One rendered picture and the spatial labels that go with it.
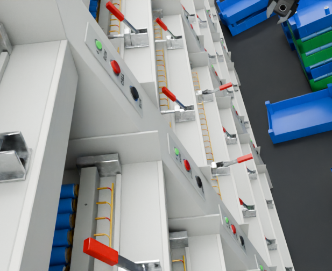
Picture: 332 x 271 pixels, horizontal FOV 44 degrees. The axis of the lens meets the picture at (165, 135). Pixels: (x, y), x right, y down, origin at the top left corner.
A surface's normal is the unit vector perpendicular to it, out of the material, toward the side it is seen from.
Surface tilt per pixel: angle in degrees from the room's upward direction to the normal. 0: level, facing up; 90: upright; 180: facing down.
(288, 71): 0
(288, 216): 0
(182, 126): 22
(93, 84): 90
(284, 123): 0
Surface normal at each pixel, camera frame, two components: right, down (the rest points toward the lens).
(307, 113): -0.45, -0.62
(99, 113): 0.06, 0.69
